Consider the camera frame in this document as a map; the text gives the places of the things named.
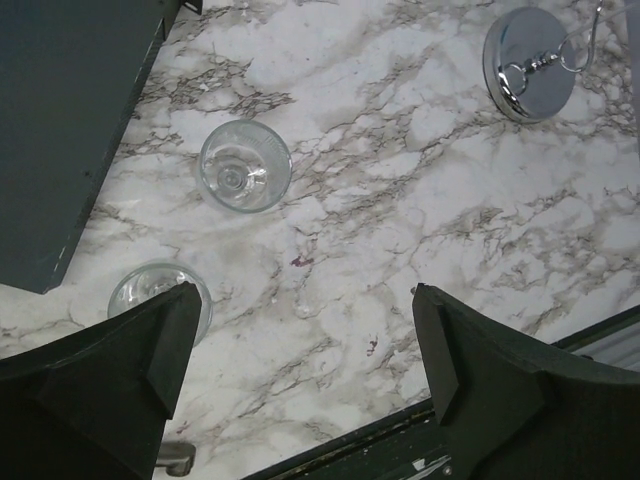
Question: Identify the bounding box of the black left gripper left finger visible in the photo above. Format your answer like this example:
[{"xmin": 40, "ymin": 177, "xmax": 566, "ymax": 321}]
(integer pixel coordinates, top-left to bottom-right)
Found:
[{"xmin": 1, "ymin": 282, "xmax": 201, "ymax": 479}]

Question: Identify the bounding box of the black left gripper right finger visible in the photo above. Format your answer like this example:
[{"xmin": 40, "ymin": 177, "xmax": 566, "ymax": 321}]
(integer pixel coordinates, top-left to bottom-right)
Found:
[{"xmin": 412, "ymin": 284, "xmax": 639, "ymax": 479}]

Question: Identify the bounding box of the clear ribbed wine glass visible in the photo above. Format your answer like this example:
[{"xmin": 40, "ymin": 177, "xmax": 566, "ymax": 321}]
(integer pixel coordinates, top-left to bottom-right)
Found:
[{"xmin": 194, "ymin": 120, "xmax": 293, "ymax": 214}]

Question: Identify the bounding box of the chrome wine glass rack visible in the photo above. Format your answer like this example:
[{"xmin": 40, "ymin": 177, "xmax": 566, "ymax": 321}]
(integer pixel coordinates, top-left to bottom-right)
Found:
[{"xmin": 481, "ymin": 0, "xmax": 633, "ymax": 124}]

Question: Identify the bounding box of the dark grey flat box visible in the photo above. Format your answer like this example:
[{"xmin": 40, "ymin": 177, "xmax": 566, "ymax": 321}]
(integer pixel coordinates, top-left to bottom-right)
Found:
[{"xmin": 1, "ymin": 1, "xmax": 183, "ymax": 294}]

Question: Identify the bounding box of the dark metal T-handle tool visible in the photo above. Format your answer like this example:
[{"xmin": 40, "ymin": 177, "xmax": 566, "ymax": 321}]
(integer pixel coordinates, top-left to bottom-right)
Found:
[{"xmin": 155, "ymin": 441, "xmax": 197, "ymax": 477}]

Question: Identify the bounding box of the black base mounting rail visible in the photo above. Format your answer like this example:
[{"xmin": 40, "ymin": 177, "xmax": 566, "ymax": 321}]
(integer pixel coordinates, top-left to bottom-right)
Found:
[{"xmin": 249, "ymin": 306, "xmax": 639, "ymax": 480}]

